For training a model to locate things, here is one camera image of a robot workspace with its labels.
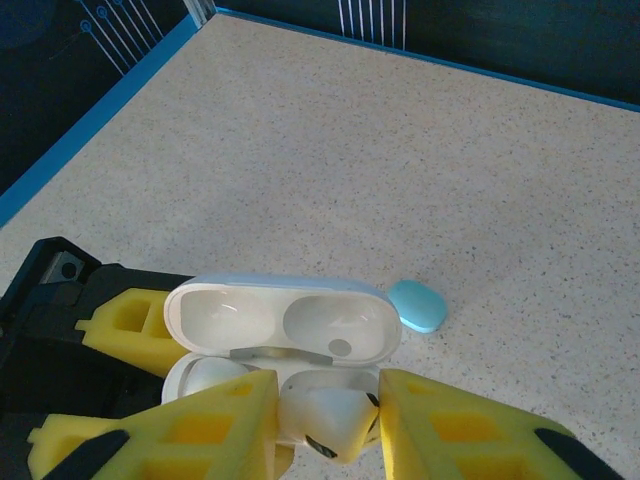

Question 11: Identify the aluminium left frame post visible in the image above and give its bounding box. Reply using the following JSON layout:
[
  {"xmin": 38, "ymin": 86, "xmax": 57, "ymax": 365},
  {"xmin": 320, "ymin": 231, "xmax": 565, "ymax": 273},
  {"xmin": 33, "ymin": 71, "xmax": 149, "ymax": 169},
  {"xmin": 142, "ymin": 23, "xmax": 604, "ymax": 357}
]
[{"xmin": 182, "ymin": 0, "xmax": 217, "ymax": 25}]

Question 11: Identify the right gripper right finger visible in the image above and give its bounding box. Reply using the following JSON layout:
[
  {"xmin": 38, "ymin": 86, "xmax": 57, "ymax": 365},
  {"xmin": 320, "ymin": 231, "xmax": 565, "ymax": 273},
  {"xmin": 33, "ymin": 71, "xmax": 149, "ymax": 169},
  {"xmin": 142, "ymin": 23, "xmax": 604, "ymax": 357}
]
[{"xmin": 377, "ymin": 368, "xmax": 629, "ymax": 480}]

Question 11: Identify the white charging case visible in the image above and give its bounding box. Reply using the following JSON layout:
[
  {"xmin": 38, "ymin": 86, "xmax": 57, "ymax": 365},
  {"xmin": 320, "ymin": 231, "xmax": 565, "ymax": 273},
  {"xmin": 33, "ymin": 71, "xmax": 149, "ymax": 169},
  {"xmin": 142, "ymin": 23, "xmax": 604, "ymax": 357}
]
[{"xmin": 160, "ymin": 272, "xmax": 404, "ymax": 451}]

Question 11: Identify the white earbud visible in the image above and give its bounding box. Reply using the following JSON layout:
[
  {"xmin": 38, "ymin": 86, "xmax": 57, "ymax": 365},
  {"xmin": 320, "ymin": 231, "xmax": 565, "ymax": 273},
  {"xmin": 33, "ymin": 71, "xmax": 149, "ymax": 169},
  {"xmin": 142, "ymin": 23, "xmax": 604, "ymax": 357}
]
[{"xmin": 278, "ymin": 385, "xmax": 382, "ymax": 467}]

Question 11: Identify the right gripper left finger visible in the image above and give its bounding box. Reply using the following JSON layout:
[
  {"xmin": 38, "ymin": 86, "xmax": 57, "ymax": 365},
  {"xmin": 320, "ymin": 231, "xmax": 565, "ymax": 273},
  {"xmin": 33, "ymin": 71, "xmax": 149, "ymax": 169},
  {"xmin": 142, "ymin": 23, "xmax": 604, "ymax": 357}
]
[{"xmin": 27, "ymin": 368, "xmax": 281, "ymax": 480}]

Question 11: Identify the light blue charging case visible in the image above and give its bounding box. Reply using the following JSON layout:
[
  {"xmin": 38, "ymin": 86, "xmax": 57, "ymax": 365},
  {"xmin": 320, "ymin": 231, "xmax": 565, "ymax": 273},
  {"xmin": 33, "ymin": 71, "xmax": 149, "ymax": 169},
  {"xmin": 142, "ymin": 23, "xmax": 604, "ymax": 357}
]
[{"xmin": 386, "ymin": 278, "xmax": 449, "ymax": 336}]

